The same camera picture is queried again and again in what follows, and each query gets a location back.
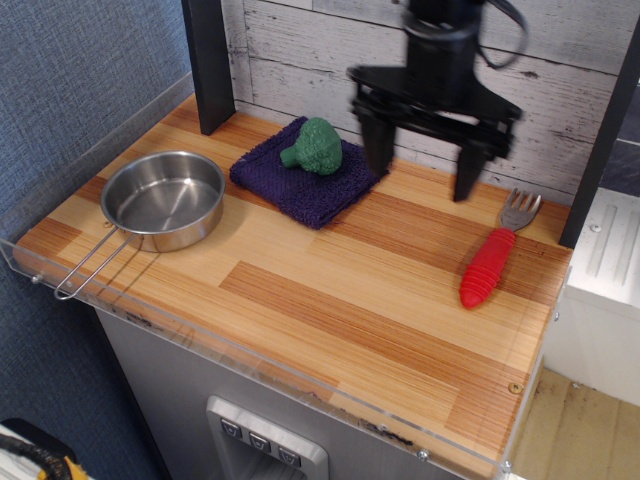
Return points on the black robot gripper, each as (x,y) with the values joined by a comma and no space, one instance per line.
(435,93)

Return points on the red handled metal fork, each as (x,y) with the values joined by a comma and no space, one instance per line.
(484,272)

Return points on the stainless steel pot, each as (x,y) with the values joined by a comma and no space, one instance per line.
(162,202)

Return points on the green toy broccoli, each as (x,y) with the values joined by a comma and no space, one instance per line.
(318,148)

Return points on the purple folded towel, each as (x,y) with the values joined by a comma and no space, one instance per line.
(309,198)

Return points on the white toy sink unit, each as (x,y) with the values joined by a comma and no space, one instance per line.
(594,335)

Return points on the clear acrylic edge guard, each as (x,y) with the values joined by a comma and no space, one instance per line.
(362,318)

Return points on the grey toy fridge cabinet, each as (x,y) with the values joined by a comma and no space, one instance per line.
(173,385)

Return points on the silver dispenser button panel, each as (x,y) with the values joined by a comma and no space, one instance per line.
(260,442)

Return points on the yellow black object corner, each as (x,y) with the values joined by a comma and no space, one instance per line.
(28,452)

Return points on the black right vertical post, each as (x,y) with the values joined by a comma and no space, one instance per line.
(612,121)

